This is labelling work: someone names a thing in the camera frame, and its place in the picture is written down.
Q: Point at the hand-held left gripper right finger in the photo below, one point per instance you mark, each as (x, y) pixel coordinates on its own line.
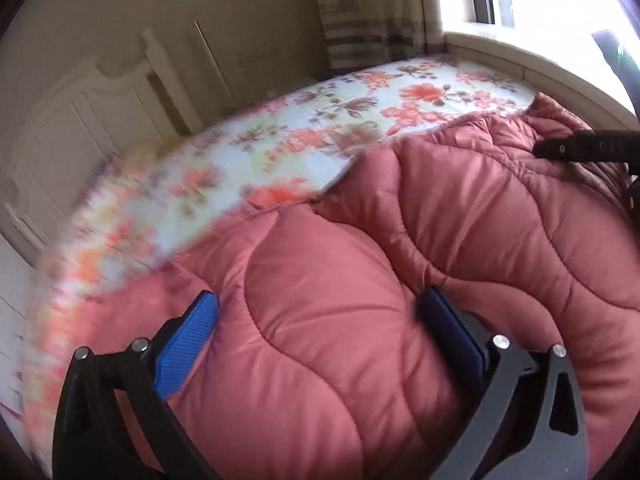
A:
(450, 335)

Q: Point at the wall power socket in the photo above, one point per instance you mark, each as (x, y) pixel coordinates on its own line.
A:
(256, 51)

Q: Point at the printed cream curtain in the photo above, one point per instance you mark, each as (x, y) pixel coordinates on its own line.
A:
(370, 15)

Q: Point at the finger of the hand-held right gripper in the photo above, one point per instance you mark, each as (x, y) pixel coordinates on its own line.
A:
(565, 149)

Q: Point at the white wardrobe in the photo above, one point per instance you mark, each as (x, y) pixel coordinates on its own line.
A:
(12, 310)

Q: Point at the thin metal pole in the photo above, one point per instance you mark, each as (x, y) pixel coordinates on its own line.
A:
(215, 65)

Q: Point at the cream window sill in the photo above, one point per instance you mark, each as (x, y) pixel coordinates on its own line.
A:
(525, 60)

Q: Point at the white wooden headboard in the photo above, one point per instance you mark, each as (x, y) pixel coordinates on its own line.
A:
(90, 130)

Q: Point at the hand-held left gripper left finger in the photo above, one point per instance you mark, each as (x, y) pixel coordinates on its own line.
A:
(187, 345)

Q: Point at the pink quilted jacket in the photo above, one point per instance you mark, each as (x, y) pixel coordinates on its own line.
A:
(400, 260)

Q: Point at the floral bed sheet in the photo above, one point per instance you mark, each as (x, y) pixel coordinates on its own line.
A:
(300, 135)

